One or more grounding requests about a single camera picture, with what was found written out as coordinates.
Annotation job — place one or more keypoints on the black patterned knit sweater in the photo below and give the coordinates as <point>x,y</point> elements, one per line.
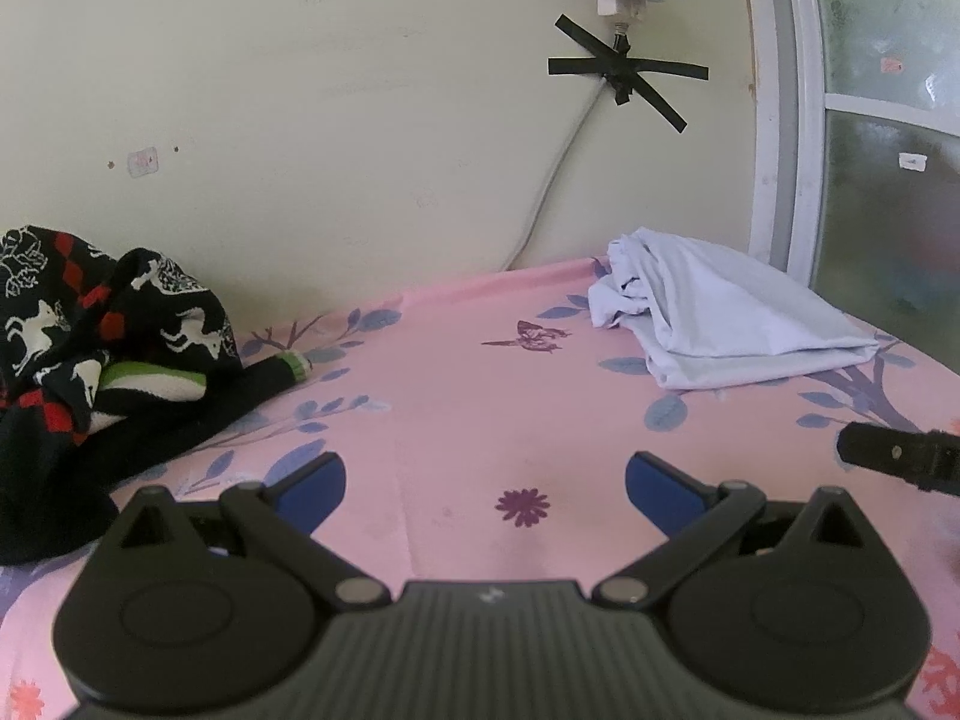
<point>45,315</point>

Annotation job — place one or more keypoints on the white window frame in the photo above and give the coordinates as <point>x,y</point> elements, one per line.
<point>780,127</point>

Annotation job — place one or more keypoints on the small clear wall sticker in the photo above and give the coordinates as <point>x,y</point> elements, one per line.
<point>142,162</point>

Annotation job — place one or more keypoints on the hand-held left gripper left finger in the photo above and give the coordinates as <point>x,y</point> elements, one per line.
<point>315,491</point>

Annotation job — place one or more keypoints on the black garment with green-striped cuff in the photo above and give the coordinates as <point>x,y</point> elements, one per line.
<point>150,427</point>

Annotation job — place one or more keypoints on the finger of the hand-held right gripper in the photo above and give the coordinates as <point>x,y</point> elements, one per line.
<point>870,446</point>

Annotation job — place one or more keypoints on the white t-shirt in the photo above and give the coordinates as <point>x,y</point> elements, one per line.
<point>720,315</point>

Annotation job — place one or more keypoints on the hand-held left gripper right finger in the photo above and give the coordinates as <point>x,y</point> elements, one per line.
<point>664,491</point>

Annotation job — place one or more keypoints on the pink sticker on glass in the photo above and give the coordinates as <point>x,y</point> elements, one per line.
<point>892,65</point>

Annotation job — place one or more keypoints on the black tape cross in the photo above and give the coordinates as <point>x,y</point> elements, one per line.
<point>622,69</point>

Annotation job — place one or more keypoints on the pink floral bed sheet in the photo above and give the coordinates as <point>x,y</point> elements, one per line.
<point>450,390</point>

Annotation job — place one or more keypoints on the white sticker on glass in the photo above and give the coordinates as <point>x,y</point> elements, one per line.
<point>912,162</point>

